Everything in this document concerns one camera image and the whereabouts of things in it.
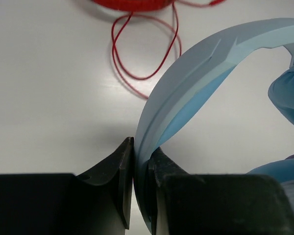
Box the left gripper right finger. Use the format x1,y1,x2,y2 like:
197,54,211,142
148,149,294,235

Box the light blue headphones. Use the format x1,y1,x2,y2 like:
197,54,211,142
134,18,294,229

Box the red black headphones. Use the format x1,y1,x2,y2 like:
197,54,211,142
93,0,174,12

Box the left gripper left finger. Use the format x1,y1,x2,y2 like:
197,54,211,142
0,137,134,235

